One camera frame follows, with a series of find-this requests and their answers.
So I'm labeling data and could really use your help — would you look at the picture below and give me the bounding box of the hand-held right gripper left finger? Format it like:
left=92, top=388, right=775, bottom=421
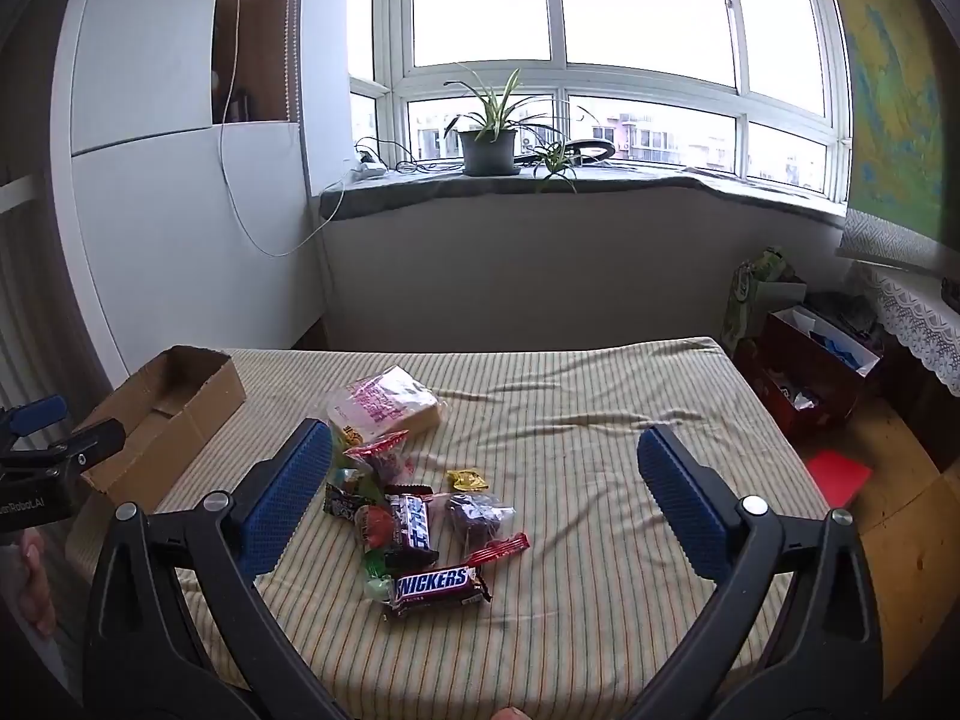
left=82, top=418, right=353, bottom=720

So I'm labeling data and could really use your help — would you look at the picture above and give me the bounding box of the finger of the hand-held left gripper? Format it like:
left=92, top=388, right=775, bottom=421
left=0, top=395, right=69, bottom=451
left=22, top=418, right=127, bottom=477

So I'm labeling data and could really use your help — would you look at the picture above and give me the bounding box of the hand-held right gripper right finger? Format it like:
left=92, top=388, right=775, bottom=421
left=636, top=424, right=886, bottom=720

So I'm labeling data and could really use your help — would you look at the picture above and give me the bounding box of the dark printed candy packet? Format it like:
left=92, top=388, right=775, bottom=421
left=323, top=483, right=368, bottom=523

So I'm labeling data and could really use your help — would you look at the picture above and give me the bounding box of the brown cardboard box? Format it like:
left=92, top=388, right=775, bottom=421
left=77, top=345, right=247, bottom=515

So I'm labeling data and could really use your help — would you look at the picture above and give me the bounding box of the red fruit snack packet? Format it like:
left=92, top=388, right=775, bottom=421
left=354, top=505, right=395, bottom=550

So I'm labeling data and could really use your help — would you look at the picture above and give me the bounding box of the red clear snack packet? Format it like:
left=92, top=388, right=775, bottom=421
left=343, top=430, right=412, bottom=486

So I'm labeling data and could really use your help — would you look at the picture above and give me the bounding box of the green candy wrapper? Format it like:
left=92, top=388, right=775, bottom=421
left=363, top=549, right=398, bottom=602

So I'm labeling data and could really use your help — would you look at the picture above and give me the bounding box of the dark blue-white chocolate bar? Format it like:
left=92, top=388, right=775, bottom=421
left=384, top=484, right=441, bottom=572

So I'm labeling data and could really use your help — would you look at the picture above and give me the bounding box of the sliced bread packet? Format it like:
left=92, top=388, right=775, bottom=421
left=327, top=364, right=449, bottom=452

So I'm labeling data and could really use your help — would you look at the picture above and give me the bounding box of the brown chocolate bar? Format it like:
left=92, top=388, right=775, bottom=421
left=381, top=564, right=494, bottom=621

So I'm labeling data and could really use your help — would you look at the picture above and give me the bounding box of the small red wrapper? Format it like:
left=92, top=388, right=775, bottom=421
left=465, top=532, right=531, bottom=568

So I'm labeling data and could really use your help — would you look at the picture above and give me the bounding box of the clear dark dried-fruit packet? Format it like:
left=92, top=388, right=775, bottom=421
left=447, top=491, right=518, bottom=542

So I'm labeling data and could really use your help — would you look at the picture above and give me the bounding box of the person's left hand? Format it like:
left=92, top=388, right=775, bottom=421
left=0, top=527, right=59, bottom=640

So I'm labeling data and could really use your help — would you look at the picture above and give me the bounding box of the striped bed sheet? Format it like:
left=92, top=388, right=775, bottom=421
left=64, top=336, right=835, bottom=720

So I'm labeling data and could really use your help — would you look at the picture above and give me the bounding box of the red folder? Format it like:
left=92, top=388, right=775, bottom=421
left=805, top=449, right=876, bottom=512

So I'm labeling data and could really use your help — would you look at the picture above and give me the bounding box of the red gift bag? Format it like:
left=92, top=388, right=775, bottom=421
left=737, top=303, right=884, bottom=445

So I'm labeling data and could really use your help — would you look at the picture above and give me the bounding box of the green paper bag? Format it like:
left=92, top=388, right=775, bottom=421
left=720, top=246, right=809, bottom=355

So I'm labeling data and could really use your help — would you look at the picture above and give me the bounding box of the white cabinet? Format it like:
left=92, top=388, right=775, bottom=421
left=49, top=0, right=355, bottom=392

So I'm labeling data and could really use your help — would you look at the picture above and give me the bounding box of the white lace cloth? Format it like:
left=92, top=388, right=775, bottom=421
left=853, top=260, right=960, bottom=398

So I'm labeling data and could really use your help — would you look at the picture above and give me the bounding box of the grey patterned box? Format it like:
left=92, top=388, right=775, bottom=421
left=835, top=208, right=960, bottom=280

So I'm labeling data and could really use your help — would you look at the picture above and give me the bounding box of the small spider plant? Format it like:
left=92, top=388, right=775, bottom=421
left=525, top=136, right=584, bottom=195

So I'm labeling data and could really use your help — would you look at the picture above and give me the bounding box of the potted spider plant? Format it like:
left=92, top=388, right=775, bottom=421
left=442, top=66, right=554, bottom=178

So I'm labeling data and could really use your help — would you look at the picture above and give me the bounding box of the white framed window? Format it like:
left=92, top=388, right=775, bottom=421
left=348, top=0, right=854, bottom=205

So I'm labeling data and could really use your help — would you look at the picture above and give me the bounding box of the white cable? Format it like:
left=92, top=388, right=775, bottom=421
left=216, top=0, right=347, bottom=258

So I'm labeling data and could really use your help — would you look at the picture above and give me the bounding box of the black cable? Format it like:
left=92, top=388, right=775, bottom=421
left=354, top=136, right=467, bottom=175

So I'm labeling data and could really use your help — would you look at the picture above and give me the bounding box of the black ring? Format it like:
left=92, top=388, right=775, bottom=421
left=525, top=139, right=617, bottom=167

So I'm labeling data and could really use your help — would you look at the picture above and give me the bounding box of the wall map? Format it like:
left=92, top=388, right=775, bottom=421
left=820, top=0, right=955, bottom=241

